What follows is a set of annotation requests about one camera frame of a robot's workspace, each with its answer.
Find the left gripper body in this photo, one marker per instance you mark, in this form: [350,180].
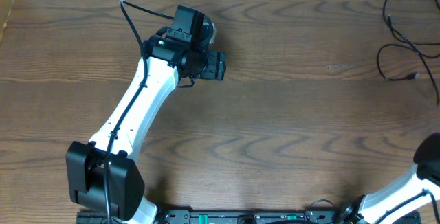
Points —
[216,66]

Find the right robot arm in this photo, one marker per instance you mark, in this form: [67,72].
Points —
[414,189]

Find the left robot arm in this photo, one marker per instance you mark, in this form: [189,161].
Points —
[102,174]

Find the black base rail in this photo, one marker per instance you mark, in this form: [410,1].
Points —
[189,217]

